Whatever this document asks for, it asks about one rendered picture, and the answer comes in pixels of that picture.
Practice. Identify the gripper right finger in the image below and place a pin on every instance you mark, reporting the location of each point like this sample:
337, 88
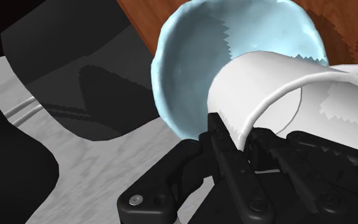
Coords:
309, 161

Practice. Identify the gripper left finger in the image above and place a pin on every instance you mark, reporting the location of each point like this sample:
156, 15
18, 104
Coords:
228, 167

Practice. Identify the white cup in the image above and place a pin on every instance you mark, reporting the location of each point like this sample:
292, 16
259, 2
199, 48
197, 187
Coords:
259, 80

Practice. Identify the light blue bowl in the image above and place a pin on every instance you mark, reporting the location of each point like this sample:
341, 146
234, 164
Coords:
191, 62

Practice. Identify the brown wooden table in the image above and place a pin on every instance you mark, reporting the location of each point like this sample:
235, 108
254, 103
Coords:
141, 18

